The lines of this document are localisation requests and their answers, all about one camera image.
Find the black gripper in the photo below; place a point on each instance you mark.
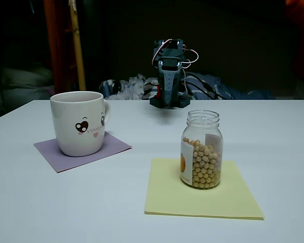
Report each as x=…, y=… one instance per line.
x=168, y=84

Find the glass jar of soybeans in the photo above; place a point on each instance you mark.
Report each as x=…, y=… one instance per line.
x=205, y=164

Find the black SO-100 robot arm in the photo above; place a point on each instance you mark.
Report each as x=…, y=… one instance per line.
x=180, y=100

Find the red clamp part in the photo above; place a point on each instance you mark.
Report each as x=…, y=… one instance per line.
x=158, y=90

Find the patterned blue white blanket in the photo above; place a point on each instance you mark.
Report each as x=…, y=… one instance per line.
x=126, y=88

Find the purple square paper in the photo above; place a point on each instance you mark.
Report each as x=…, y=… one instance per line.
x=111, y=148

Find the yellow bamboo pole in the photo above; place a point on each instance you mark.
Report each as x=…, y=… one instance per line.
x=78, y=50

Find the white mug with cartoon face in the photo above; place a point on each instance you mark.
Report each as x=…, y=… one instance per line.
x=73, y=126

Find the yellow square paper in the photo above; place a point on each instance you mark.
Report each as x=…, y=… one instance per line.
x=167, y=202

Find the pale pillow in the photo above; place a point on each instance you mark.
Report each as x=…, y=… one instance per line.
x=25, y=81

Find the red wooden post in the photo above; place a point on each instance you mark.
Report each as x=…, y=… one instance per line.
x=55, y=50

